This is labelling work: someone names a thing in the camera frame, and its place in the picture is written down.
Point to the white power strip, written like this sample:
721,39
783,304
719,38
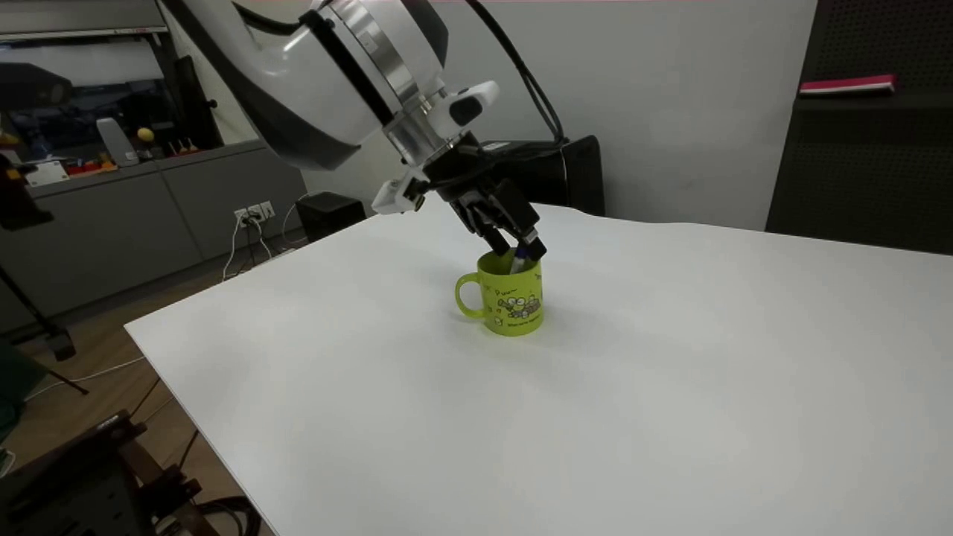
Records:
255,214

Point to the black box case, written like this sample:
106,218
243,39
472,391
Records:
557,173

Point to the blue capped white marker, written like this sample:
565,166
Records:
520,261

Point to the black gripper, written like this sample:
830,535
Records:
469,176

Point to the pink book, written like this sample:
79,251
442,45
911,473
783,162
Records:
849,84

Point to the grey cabinet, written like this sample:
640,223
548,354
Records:
140,226

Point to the tall black shelf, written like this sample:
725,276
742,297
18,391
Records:
873,167

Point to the green mug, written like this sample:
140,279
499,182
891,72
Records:
502,293

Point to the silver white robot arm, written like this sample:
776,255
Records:
320,87

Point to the small black speaker box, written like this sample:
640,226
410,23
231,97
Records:
328,214

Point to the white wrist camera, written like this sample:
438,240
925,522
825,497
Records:
426,129

